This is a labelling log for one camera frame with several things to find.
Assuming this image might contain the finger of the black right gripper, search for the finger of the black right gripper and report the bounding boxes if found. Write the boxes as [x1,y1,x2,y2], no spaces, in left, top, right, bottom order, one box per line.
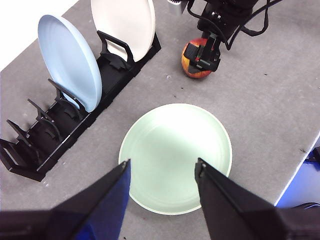
[186,42,202,74]
[196,32,221,72]

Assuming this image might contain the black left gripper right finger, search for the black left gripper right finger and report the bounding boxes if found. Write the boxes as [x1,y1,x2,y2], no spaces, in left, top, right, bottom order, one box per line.
[194,157,320,240]

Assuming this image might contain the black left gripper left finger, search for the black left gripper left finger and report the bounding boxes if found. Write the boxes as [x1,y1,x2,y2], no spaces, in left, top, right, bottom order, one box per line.
[0,158,132,240]

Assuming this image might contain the red yellow apple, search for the red yellow apple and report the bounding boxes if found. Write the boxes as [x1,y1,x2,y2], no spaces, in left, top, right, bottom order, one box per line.
[181,37,221,79]

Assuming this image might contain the green plate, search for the green plate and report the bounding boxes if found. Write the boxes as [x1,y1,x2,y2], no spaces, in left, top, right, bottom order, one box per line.
[118,103,233,215]

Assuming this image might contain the beige plate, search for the beige plate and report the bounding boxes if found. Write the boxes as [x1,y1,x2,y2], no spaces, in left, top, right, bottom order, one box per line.
[90,0,156,63]

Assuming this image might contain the black plate rack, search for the black plate rack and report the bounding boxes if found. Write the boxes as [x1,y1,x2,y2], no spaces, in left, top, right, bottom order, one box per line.
[0,30,162,183]

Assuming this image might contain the blue plate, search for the blue plate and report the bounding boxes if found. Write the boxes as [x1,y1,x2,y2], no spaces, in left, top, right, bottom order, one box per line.
[37,14,103,113]

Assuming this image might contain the black cable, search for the black cable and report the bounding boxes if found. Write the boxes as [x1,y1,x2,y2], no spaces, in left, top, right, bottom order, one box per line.
[241,0,280,37]
[186,0,245,52]

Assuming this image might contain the pale grey camera box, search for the pale grey camera box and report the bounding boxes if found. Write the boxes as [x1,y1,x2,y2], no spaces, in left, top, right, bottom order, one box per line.
[167,0,187,13]

